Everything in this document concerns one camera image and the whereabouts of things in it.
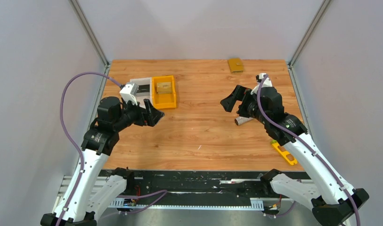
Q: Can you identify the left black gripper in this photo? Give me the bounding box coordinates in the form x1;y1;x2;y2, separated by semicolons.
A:
113;97;164;131

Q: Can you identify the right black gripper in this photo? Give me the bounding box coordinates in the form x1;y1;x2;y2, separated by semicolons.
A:
220;85;268;125

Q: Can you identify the yellow leather card holder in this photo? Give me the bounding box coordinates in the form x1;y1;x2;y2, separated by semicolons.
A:
228;58;244;73

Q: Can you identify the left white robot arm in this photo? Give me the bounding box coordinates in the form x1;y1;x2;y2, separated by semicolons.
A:
40;97;164;226

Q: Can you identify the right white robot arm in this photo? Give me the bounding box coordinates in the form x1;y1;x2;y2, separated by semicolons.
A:
220;85;369;226

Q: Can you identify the black card in bin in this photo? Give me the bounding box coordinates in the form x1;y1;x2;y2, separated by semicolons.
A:
137;84;150;96

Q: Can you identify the gold VIP card in bin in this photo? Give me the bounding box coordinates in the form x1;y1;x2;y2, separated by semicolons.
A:
156;82;172;94

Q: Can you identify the yellow plastic bin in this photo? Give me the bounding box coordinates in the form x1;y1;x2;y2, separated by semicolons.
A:
152;75;177;110

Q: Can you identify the white plastic bin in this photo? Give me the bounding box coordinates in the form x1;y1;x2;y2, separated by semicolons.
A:
130;77;153;108

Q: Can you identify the glitter silver microphone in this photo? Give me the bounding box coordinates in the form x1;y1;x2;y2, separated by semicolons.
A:
235;116;253;126

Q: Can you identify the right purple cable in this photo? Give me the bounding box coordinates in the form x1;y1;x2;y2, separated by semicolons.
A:
256;74;362;226

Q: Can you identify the purple cable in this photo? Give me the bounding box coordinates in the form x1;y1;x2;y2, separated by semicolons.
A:
55;72;122;226
256;74;362;226

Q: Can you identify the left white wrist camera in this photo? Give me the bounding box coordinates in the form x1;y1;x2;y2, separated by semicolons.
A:
120;82;139;106

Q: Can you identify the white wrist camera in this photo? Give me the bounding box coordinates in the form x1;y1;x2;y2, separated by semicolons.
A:
251;73;273;95
120;82;139;106

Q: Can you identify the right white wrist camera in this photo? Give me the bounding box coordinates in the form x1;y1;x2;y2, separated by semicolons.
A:
251;73;273;95

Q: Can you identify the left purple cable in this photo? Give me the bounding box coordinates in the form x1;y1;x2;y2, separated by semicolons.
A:
55;72;122;226

